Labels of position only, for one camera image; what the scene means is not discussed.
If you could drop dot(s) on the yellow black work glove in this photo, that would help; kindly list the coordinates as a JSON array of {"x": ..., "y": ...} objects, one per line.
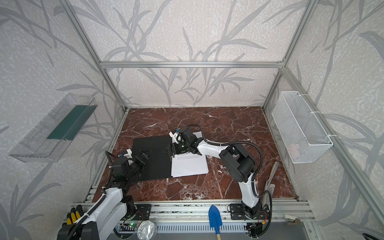
[{"x": 74, "y": 215}]

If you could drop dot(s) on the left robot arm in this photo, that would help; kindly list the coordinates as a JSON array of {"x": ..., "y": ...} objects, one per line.
[{"x": 114, "y": 204}]

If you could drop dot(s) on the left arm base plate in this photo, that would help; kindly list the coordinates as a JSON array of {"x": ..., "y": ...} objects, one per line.
[{"x": 143, "y": 213}]

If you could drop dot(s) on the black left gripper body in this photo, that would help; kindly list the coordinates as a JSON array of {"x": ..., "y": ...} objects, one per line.
[{"x": 139, "y": 160}]

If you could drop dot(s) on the clear plastic wall tray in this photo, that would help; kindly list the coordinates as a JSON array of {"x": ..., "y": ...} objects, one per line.
[{"x": 47, "y": 142}]

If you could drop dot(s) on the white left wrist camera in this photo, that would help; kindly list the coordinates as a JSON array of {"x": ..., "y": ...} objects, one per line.
[{"x": 126, "y": 155}]

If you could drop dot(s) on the black file folder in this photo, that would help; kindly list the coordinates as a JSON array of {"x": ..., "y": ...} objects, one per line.
[{"x": 159, "y": 163}]

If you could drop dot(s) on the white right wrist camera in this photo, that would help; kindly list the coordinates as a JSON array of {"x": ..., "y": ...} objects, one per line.
[{"x": 174, "y": 134}]

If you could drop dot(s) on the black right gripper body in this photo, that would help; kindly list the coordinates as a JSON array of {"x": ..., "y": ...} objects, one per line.
[{"x": 176, "y": 147}]

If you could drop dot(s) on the aluminium frame rails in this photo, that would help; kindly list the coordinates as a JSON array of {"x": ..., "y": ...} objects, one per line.
[{"x": 361, "y": 181}]

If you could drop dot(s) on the white wire mesh basket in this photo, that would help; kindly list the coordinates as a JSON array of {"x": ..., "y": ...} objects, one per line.
[{"x": 301, "y": 131}]

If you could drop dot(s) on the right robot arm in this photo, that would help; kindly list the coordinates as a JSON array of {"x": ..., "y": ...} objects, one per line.
[{"x": 243, "y": 160}]

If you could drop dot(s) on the printed paper stack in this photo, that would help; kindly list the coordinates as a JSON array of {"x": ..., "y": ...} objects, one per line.
[{"x": 188, "y": 165}]

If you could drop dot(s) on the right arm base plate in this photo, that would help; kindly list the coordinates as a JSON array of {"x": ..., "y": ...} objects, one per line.
[{"x": 243, "y": 212}]

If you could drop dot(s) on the blue hand shovel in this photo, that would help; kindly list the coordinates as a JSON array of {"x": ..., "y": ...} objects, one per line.
[{"x": 215, "y": 220}]

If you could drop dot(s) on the small white beige clip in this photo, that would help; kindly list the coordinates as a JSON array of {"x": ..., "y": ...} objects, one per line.
[{"x": 292, "y": 220}]

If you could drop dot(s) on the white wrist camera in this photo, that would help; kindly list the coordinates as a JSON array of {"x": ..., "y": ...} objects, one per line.
[
  {"x": 174, "y": 134},
  {"x": 126, "y": 155}
]

